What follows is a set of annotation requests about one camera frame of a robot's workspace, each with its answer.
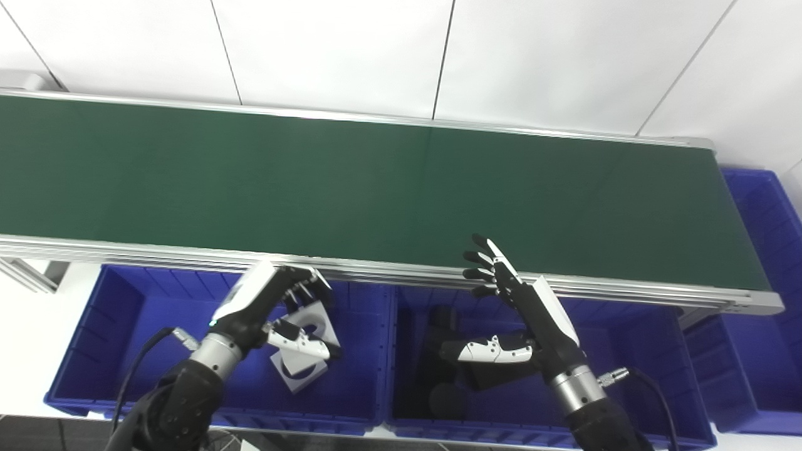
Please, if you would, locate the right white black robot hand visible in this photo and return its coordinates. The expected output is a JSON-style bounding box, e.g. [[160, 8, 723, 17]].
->
[[439, 233, 590, 391]]

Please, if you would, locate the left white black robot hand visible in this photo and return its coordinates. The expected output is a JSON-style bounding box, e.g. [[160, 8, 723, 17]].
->
[[210, 260, 343, 361]]

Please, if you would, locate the white block part with hole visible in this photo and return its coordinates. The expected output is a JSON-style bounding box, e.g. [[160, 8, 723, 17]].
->
[[285, 301, 343, 353], [269, 348, 330, 395]]

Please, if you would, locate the green conveyor belt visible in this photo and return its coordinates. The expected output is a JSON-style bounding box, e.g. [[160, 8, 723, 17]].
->
[[0, 69, 785, 315], [0, 95, 770, 293]]

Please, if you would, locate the blue bin with black parts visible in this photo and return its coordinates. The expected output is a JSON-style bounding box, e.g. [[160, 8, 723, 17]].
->
[[382, 285, 718, 450]]

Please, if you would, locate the black cylinder part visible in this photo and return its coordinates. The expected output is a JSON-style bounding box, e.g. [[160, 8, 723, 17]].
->
[[431, 382, 469, 422]]

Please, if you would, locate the blue bin with white parts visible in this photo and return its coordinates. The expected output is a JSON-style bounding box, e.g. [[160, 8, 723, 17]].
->
[[44, 263, 392, 437]]

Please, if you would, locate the aluminium conveyor leg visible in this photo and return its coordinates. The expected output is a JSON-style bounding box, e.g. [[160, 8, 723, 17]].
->
[[677, 307, 716, 331], [0, 257, 71, 294]]

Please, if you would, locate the empty blue bin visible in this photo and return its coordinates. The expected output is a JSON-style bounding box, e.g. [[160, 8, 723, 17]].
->
[[683, 166, 802, 436]]

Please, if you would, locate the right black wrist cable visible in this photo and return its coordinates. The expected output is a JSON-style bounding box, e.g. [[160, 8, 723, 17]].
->
[[598, 368, 680, 451]]

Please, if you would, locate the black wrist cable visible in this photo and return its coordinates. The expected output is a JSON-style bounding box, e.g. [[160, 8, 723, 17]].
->
[[110, 326, 201, 434], [598, 368, 680, 451]]

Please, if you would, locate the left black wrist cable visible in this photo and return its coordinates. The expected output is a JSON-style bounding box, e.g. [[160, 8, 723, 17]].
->
[[110, 326, 201, 434]]

